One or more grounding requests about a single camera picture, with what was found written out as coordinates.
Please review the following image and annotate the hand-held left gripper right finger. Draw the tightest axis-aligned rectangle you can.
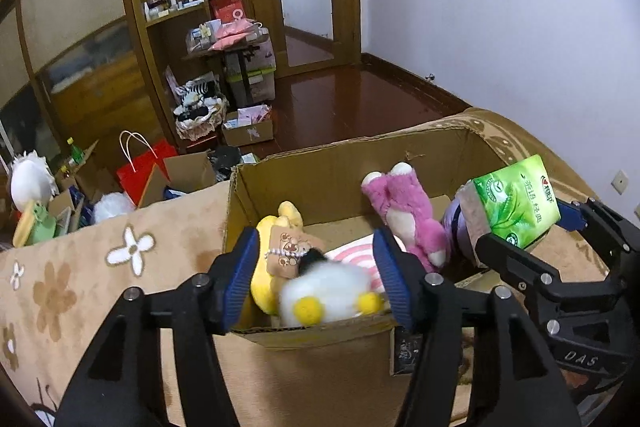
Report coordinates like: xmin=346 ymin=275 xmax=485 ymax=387
xmin=372 ymin=227 xmax=573 ymax=427

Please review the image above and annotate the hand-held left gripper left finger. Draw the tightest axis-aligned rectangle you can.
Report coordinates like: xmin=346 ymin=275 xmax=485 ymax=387
xmin=54 ymin=227 xmax=261 ymax=427

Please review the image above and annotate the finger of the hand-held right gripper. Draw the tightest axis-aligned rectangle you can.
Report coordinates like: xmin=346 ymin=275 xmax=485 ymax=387
xmin=556 ymin=198 xmax=640 ymax=280
xmin=475 ymin=232 xmax=563 ymax=308

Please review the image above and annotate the green tissue pack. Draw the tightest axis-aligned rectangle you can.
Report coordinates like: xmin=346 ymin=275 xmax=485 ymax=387
xmin=459 ymin=154 xmax=561 ymax=251

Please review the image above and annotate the yellow plush toy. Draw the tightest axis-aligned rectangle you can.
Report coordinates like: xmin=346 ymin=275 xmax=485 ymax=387
xmin=249 ymin=201 xmax=307 ymax=317

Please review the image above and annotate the white plush duck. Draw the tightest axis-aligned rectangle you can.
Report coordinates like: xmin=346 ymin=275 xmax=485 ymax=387
xmin=279 ymin=252 xmax=387 ymax=329

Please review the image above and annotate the pink plush bear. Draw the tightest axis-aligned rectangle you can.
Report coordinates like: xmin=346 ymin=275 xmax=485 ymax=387
xmin=361 ymin=162 xmax=451 ymax=274

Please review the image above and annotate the small purple plush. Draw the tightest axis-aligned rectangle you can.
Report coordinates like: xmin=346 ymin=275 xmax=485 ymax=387
xmin=442 ymin=199 xmax=483 ymax=268

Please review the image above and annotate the brown bear print pouch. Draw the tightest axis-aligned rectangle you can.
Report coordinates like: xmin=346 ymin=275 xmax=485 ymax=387
xmin=264 ymin=227 xmax=314 ymax=281

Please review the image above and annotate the pink white striped cushion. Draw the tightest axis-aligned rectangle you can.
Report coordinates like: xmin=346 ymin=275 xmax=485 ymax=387
xmin=324 ymin=241 xmax=387 ymax=268

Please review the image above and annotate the black white small case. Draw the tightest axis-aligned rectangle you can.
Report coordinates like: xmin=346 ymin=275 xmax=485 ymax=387
xmin=391 ymin=327 xmax=427 ymax=378

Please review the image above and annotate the cardboard box with open flaps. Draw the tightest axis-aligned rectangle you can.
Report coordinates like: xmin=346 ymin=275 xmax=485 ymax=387
xmin=144 ymin=151 xmax=217 ymax=204

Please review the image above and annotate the black round object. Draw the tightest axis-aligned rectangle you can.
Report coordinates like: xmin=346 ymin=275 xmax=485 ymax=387
xmin=209 ymin=145 xmax=243 ymax=168

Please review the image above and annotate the beige flower printed blanket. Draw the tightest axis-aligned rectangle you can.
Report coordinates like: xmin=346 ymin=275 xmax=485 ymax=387
xmin=0 ymin=107 xmax=640 ymax=427

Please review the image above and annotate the red paper bag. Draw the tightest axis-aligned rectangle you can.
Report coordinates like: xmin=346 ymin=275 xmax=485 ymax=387
xmin=117 ymin=131 xmax=179 ymax=208

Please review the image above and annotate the small box of papers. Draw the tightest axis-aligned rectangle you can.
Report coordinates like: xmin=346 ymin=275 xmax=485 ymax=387
xmin=222 ymin=105 xmax=275 ymax=146

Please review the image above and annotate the basket of socks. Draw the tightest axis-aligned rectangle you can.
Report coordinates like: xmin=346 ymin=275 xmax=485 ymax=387
xmin=172 ymin=76 xmax=229 ymax=141

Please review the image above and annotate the low cardboard box with bottles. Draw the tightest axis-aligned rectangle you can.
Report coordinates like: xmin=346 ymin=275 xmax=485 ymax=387
xmin=54 ymin=141 xmax=121 ymax=204

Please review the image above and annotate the green frog plush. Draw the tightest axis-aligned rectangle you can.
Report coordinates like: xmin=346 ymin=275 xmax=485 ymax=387
xmin=12 ymin=199 xmax=57 ymax=249

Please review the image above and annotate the plastic storage bin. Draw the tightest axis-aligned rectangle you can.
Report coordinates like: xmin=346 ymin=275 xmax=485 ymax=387
xmin=225 ymin=32 xmax=277 ymax=104

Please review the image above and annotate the small round wooden table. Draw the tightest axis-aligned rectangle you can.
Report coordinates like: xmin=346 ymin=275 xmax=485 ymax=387
xmin=181 ymin=38 xmax=272 ymax=108

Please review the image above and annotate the white spiky plush toy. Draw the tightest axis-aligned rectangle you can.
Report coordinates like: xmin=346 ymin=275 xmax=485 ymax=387
xmin=10 ymin=151 xmax=59 ymax=210

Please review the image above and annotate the clear plastic organizer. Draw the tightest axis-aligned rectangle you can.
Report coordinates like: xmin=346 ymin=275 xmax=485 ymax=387
xmin=186 ymin=24 xmax=221 ymax=54

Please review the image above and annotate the pink packet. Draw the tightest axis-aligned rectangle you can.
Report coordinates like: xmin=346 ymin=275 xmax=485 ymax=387
xmin=212 ymin=19 xmax=257 ymax=51

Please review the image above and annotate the wooden corner shelf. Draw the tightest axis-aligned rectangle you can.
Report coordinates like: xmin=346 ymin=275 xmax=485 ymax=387
xmin=116 ymin=0 xmax=237 ymax=142

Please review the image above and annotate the row of small toiletry bottles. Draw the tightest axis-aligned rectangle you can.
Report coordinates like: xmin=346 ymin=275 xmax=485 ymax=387
xmin=142 ymin=0 xmax=212 ymax=20

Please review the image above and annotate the wooden wardrobe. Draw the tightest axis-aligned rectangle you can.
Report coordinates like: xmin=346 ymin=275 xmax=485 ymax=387
xmin=0 ymin=0 xmax=168 ymax=175

